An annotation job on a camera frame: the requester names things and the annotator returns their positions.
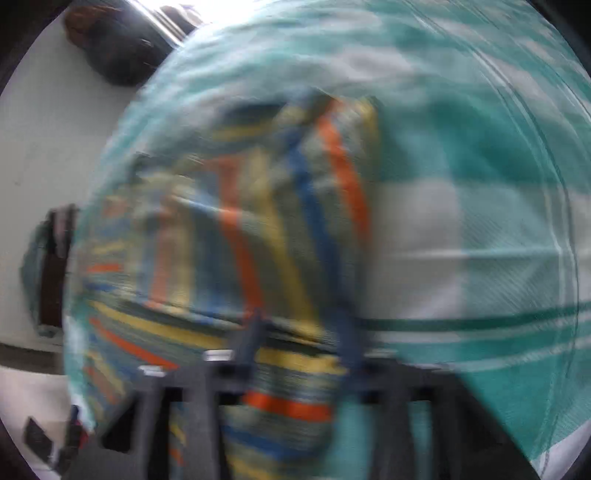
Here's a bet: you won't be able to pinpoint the striped knit sweater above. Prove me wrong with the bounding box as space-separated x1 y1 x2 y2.
69 90 382 480

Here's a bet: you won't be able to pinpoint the pale teal draped cloth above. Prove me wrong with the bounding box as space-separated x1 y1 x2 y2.
20 222 51 337

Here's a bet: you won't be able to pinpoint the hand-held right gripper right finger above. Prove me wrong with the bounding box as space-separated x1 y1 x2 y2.
341 318 541 480

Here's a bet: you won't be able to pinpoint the teal checked duvet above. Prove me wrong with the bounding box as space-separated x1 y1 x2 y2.
62 0 591 467

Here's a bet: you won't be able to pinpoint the hanging dark clothes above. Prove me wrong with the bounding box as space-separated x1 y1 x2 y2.
65 0 171 87

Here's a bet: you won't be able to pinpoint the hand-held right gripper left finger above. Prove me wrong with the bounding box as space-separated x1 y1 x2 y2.
69 311 269 480

